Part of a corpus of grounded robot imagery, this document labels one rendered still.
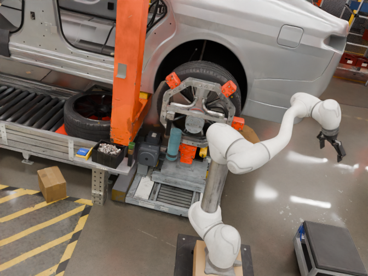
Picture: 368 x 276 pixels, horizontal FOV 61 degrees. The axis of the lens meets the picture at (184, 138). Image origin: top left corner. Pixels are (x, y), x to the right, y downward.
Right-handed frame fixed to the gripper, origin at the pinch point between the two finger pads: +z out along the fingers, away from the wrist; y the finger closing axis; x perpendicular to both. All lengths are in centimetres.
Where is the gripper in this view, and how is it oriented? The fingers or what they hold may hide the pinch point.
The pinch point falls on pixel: (331, 153)
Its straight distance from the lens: 206.2
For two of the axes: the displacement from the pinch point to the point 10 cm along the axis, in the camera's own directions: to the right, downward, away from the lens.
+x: 8.4, -5.4, 0.8
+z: 3.4, 6.4, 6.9
